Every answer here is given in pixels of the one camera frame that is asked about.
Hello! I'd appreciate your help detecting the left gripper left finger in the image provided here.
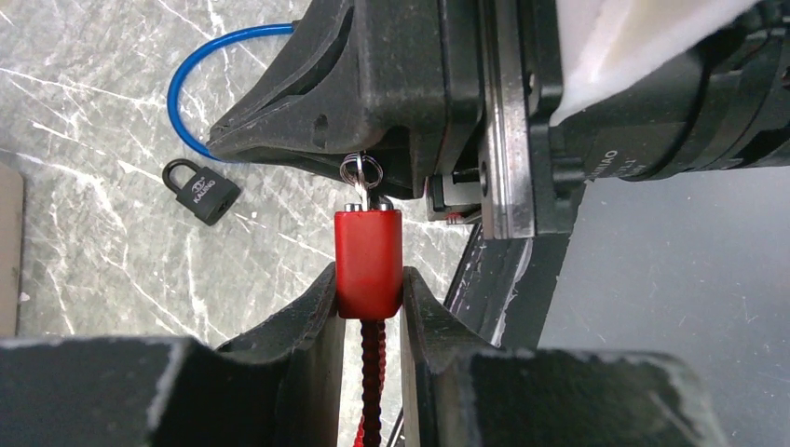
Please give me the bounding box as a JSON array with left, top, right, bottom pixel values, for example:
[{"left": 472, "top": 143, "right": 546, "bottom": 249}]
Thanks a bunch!
[{"left": 1, "top": 265, "right": 345, "bottom": 446}]

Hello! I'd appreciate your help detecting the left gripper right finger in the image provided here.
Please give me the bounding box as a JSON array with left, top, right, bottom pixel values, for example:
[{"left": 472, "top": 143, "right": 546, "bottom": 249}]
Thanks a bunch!
[{"left": 401, "top": 267, "right": 728, "bottom": 446}]

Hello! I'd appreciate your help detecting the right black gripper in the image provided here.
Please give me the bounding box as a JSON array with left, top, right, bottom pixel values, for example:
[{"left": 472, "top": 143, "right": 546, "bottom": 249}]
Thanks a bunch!
[{"left": 207, "top": 0, "right": 584, "bottom": 239}]

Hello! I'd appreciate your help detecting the silver key bunch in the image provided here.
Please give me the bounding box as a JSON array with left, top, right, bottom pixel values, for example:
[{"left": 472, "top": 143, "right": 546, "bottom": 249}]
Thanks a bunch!
[{"left": 339, "top": 152, "right": 384, "bottom": 211}]

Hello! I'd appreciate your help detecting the red cable lock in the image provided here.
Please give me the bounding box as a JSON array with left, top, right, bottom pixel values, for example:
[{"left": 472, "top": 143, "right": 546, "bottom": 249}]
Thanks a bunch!
[{"left": 334, "top": 203, "right": 403, "bottom": 446}]

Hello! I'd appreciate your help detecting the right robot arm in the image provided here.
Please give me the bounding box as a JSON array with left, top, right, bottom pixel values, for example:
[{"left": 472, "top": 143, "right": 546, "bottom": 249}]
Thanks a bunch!
[{"left": 208, "top": 1, "right": 789, "bottom": 239}]

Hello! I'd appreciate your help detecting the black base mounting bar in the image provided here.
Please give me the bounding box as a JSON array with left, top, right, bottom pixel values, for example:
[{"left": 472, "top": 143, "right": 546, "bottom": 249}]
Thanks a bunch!
[{"left": 443, "top": 223, "right": 571, "bottom": 350}]

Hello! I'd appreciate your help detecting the black padlock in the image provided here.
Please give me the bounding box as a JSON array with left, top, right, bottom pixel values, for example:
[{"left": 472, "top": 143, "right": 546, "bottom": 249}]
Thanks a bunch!
[{"left": 162, "top": 158, "right": 241, "bottom": 226}]

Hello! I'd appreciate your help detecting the brown translucent tool box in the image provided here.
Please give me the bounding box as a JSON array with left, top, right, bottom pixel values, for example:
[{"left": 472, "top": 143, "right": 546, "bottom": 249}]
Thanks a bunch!
[{"left": 1, "top": 164, "right": 24, "bottom": 338}]

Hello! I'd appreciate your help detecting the blue cable lock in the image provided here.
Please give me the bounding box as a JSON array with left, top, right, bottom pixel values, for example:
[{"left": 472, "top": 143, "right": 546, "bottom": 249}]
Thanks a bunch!
[{"left": 166, "top": 22, "right": 297, "bottom": 163}]

